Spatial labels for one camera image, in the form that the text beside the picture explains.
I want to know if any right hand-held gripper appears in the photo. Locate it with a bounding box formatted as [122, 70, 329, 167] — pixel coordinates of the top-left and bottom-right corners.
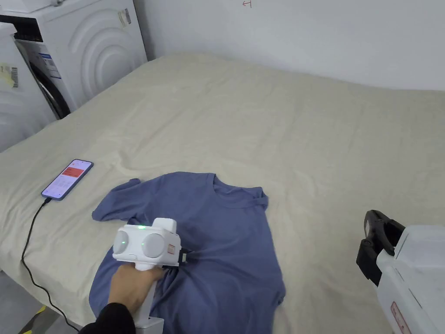
[356, 209, 445, 334]

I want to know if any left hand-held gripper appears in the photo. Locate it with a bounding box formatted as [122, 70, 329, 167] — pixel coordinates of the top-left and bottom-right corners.
[111, 217, 190, 334]

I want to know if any blue t-shirt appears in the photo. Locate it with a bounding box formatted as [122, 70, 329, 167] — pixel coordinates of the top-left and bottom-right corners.
[88, 171, 287, 334]

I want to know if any person's left hand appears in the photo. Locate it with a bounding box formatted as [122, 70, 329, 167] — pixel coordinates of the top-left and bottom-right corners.
[107, 264, 165, 317]

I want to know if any smartphone with blue case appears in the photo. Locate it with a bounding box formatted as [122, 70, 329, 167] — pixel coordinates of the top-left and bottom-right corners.
[41, 158, 95, 201]

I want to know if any bed with beige sheet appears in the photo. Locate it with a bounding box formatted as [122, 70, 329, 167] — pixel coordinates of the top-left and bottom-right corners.
[0, 52, 445, 334]

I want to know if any white washing machine, dark door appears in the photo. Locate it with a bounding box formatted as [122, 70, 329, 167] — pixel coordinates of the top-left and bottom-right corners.
[0, 0, 149, 121]

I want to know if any black charging cable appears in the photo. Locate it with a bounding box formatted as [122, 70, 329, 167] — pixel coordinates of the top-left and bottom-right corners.
[21, 197, 81, 332]

